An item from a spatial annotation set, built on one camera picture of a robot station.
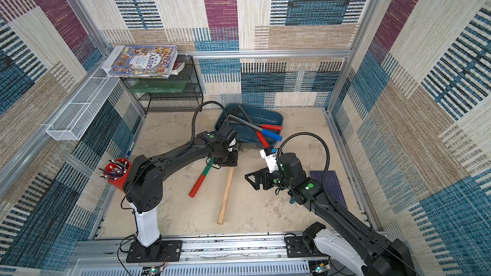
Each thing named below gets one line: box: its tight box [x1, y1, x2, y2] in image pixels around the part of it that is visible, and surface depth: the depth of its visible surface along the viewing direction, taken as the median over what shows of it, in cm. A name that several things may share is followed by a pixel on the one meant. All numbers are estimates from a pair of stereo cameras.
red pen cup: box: [98, 157, 133, 193], surface depth 80 cm
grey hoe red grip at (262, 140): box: [237, 104, 271, 149], surface depth 98 cm
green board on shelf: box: [129, 79, 188, 94], surface depth 101 cm
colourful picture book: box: [108, 45, 179, 79], surface depth 81 cm
